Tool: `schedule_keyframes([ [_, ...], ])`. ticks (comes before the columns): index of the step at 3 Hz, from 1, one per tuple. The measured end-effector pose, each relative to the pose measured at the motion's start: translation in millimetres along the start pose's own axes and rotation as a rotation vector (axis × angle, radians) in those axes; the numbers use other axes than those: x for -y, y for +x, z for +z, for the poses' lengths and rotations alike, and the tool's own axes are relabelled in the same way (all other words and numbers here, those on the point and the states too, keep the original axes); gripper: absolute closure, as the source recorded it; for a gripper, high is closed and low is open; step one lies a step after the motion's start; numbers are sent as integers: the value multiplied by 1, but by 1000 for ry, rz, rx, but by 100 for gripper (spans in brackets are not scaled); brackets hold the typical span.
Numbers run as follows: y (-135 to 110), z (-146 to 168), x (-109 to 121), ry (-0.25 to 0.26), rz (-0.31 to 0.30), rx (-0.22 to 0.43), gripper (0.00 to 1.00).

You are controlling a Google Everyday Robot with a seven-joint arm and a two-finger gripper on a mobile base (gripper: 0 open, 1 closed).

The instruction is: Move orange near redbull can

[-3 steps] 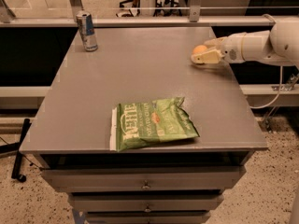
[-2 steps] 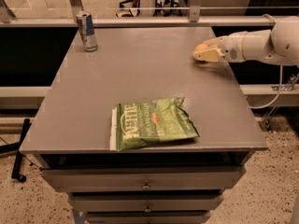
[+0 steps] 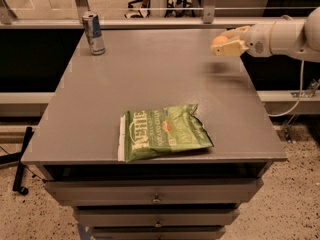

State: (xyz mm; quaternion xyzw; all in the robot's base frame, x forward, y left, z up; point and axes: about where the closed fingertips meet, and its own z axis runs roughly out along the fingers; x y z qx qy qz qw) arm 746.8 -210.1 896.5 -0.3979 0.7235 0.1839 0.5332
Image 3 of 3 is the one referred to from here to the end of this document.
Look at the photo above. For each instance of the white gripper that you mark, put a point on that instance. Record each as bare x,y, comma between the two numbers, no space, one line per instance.
257,40

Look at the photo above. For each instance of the orange fruit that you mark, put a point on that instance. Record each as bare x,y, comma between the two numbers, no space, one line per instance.
219,39

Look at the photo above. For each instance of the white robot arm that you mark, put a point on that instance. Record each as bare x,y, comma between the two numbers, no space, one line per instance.
295,38

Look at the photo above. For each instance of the redbull can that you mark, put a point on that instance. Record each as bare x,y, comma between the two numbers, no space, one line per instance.
91,25

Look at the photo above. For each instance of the black office chair base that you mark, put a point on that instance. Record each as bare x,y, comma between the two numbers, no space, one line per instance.
159,9

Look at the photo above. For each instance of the green kettle chips bag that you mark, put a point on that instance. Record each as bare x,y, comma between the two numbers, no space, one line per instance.
148,134

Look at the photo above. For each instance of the grey drawer cabinet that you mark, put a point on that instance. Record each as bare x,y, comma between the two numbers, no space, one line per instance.
190,195

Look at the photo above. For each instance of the black stand leg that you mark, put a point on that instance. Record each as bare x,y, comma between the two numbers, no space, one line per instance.
16,157

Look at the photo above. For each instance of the metal rail bracket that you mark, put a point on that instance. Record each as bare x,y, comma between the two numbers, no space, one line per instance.
208,14

